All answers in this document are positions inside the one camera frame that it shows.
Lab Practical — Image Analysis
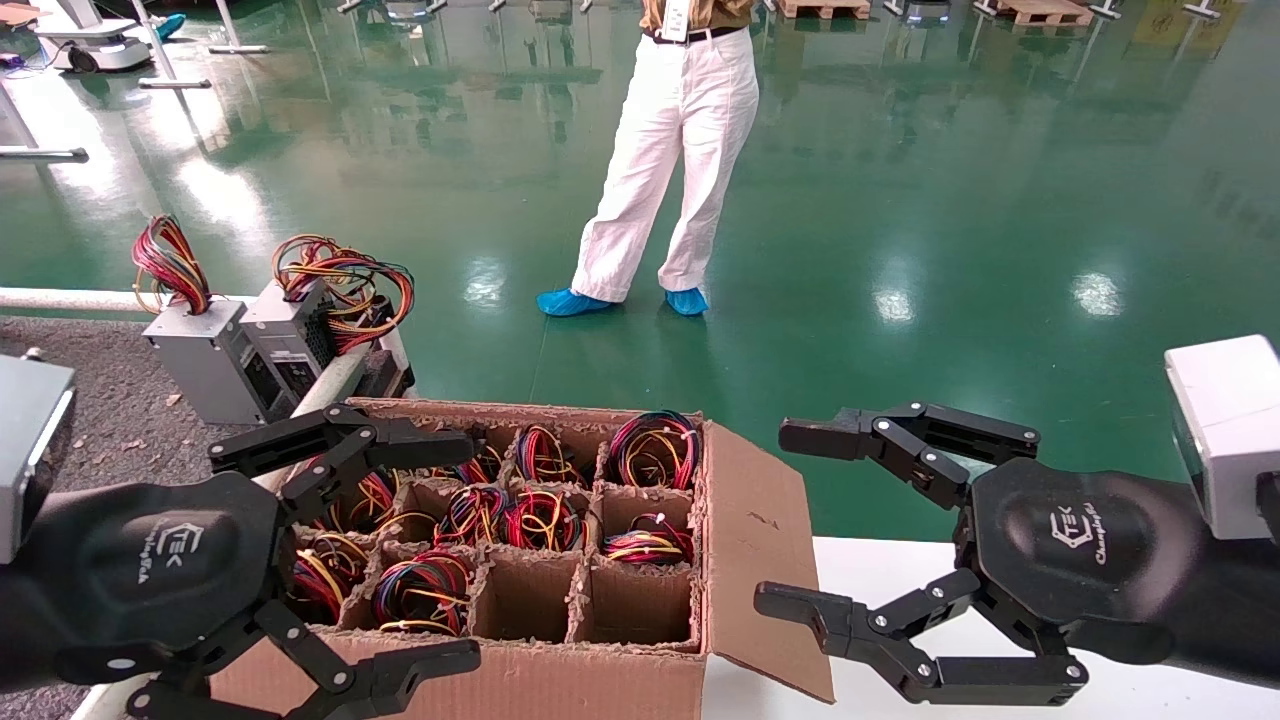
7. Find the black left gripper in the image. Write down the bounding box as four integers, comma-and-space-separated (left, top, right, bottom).
50, 403, 483, 720

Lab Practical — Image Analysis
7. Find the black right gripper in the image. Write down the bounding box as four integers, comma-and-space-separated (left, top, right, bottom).
753, 402, 1206, 707

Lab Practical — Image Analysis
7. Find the multicoloured wire bundle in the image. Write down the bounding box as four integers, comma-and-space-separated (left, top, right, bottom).
372, 548, 473, 638

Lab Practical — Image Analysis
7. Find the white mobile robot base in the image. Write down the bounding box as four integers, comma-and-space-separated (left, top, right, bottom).
35, 0, 157, 74

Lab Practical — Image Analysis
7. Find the brown cardboard divider box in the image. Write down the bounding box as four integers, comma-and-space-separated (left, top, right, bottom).
208, 397, 837, 720

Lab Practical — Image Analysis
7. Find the person in white trousers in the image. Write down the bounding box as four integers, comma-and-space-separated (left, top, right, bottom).
570, 0, 761, 306

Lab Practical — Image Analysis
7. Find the wooden pallet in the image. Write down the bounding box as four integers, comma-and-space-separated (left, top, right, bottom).
775, 0, 873, 21
975, 0, 1096, 28

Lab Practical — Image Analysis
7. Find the power supply with multicoloured cables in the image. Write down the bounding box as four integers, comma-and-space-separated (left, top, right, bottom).
605, 410, 701, 491
440, 445, 504, 488
500, 488, 589, 553
600, 512, 696, 567
513, 425, 593, 488
288, 533, 371, 623
325, 470, 401, 533
432, 485, 513, 548

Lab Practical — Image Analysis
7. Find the power supply with orange cables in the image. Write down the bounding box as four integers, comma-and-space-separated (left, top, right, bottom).
240, 234, 417, 403

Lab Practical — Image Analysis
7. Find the power supply with red cables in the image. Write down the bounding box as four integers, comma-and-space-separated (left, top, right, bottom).
132, 214, 293, 427

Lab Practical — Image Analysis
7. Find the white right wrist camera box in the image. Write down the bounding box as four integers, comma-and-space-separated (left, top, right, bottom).
1164, 334, 1280, 542

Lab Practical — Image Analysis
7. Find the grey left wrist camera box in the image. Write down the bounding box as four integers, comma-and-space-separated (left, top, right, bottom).
0, 355, 77, 564

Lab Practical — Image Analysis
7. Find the white table leg frame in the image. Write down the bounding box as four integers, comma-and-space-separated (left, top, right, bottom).
207, 0, 271, 55
125, 0, 213, 91
0, 85, 89, 164

